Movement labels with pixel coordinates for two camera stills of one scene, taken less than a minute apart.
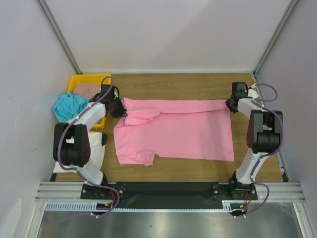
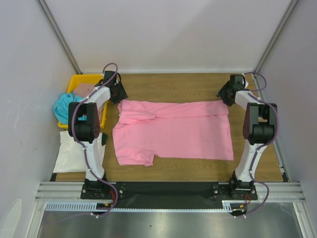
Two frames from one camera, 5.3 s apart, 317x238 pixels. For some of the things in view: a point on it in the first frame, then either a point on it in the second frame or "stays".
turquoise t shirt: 68,106 stays
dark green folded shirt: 104,139 stays
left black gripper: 121,113 → 123,94
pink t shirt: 192,130 stays
